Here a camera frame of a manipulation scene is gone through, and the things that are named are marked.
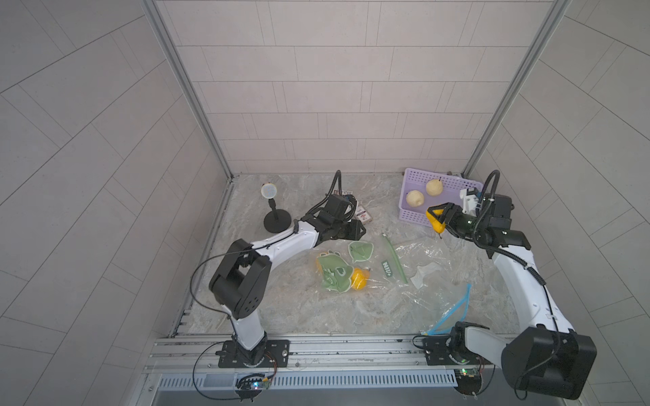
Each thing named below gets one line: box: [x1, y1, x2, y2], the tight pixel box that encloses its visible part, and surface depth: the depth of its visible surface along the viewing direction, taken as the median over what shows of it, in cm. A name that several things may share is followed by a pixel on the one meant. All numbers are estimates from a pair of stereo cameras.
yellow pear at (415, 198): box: [406, 189, 425, 208], surface depth 104 cm
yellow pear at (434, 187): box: [425, 176, 444, 197], surface depth 108 cm
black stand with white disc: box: [260, 182, 292, 234], surface depth 93 cm
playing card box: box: [354, 204, 374, 225], surface depth 104 cm
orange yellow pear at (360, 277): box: [350, 267, 371, 291], surface depth 81 cm
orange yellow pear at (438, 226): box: [426, 208, 447, 235], surface depth 76 cm
